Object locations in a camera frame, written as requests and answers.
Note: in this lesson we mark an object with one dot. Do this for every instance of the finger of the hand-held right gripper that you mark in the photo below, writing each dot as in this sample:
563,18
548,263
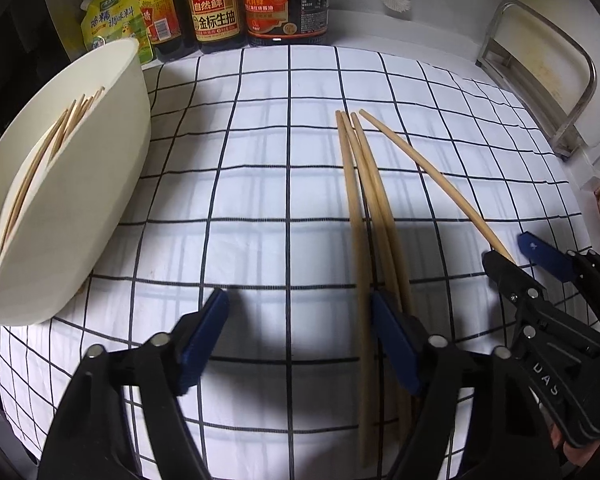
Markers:
505,272
545,255

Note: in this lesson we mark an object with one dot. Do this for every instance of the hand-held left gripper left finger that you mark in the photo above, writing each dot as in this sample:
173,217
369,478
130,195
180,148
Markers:
202,345

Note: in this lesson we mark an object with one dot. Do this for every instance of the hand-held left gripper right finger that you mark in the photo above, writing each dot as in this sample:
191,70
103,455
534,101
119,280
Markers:
397,342

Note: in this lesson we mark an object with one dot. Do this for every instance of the wooden chopstick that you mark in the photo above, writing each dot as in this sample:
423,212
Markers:
369,195
450,188
352,210
380,195

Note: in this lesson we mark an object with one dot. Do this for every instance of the white oval bowl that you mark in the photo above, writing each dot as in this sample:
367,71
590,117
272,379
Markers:
105,185

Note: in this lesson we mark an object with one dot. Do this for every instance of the group of wooden chopsticks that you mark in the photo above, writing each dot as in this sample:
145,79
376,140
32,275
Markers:
55,140

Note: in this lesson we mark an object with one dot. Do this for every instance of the person's right hand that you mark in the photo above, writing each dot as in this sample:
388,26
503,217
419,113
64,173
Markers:
575,455

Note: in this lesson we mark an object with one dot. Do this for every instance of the metal rack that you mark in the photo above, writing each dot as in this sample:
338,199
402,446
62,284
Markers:
567,140

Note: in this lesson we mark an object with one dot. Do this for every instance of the white cutting board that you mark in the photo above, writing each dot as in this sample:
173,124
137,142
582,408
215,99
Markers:
530,60

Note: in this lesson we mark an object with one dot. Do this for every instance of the white black-checked cloth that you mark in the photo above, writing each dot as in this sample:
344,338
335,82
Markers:
280,135

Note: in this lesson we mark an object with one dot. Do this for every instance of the soy sauce bottle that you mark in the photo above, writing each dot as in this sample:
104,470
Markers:
215,20

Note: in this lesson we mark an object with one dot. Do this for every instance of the dark bottle red yellow label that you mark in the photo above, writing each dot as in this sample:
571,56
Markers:
162,15

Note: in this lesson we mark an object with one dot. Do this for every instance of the yellow seasoning pouch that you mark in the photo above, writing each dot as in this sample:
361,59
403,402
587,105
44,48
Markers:
107,20

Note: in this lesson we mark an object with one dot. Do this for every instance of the large dark sauce jug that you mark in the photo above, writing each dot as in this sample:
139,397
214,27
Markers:
285,15

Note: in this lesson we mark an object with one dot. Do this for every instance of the black appliance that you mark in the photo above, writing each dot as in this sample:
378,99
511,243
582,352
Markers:
10,35

